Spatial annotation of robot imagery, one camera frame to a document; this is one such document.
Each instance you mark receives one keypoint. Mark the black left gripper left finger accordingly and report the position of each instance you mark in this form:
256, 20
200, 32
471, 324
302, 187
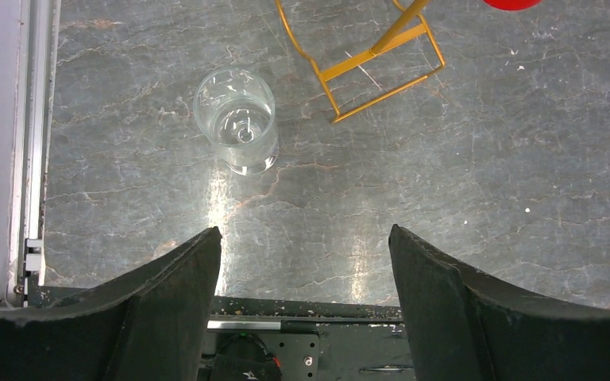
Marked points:
147, 324

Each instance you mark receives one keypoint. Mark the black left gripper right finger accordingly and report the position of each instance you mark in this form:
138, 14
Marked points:
465, 324

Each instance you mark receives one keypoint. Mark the clear wine glass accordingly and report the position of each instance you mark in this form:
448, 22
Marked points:
235, 110

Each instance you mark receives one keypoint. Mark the red wine glass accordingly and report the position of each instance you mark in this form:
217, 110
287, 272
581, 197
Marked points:
512, 5

